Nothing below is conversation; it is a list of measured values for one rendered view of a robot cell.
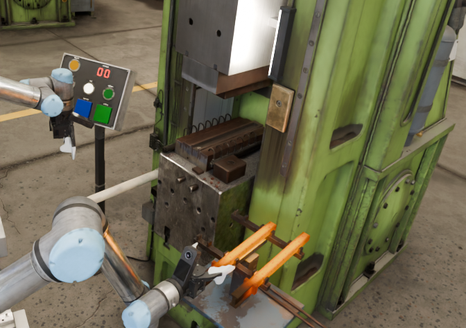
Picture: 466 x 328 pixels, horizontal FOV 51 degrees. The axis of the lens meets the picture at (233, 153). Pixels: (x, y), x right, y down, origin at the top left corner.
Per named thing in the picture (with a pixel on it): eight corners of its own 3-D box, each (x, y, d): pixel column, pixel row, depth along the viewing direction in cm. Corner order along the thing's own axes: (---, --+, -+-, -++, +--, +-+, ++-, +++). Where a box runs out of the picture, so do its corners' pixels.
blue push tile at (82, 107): (87, 118, 221) (92, 102, 221) (73, 114, 223) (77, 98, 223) (89, 119, 223) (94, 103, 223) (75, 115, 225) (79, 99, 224)
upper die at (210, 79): (216, 94, 190) (218, 71, 186) (181, 77, 201) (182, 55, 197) (281, 75, 219) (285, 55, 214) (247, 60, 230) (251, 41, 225)
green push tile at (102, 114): (107, 124, 219) (112, 107, 219) (92, 120, 221) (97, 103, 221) (109, 124, 221) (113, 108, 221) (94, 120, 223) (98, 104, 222)
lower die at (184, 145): (205, 171, 208) (208, 154, 204) (174, 151, 219) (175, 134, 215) (268, 144, 237) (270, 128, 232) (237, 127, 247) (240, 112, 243)
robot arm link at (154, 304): (118, 326, 132) (119, 304, 127) (148, 304, 140) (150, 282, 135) (139, 343, 128) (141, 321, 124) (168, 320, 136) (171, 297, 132)
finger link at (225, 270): (232, 277, 151) (203, 281, 148) (235, 263, 148) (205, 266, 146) (235, 285, 149) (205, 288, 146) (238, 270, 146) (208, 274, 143)
